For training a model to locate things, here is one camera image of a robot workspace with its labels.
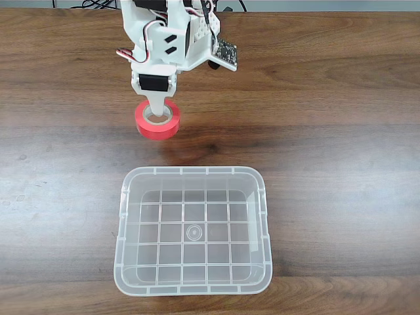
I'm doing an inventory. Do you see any red white black servo wire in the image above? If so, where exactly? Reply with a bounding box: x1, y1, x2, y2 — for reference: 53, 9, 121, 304
115, 20, 165, 65

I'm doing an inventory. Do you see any black cable with plug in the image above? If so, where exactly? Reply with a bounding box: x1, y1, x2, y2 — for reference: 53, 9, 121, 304
215, 0, 247, 12

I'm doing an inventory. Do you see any black camera cable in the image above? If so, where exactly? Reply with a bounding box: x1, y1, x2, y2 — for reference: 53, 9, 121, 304
200, 0, 220, 51

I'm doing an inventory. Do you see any clear plastic box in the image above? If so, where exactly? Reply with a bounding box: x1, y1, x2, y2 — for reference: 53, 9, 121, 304
113, 165, 274, 297

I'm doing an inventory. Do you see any black cable tangle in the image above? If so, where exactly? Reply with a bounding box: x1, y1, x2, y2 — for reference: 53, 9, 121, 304
70, 0, 119, 11

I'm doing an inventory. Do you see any gripper camera on white bracket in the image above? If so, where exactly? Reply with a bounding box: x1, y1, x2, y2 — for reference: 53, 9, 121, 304
209, 37, 240, 72

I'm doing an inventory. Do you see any red tape roll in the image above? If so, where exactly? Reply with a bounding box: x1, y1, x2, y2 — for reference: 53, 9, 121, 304
135, 100, 182, 141

